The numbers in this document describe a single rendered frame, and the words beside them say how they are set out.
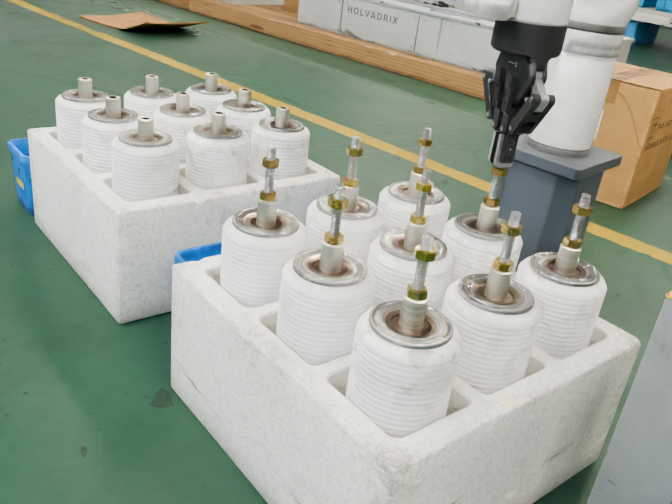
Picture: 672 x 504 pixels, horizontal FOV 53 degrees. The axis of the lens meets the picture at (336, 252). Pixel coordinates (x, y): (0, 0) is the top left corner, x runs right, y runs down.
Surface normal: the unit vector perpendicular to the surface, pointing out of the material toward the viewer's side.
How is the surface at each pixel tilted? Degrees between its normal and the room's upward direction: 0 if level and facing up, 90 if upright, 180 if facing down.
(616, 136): 90
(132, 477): 0
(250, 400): 90
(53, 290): 0
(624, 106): 90
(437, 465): 90
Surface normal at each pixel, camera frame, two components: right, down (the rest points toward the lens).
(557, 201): 0.00, 0.44
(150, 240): 0.62, 0.41
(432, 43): -0.70, 0.24
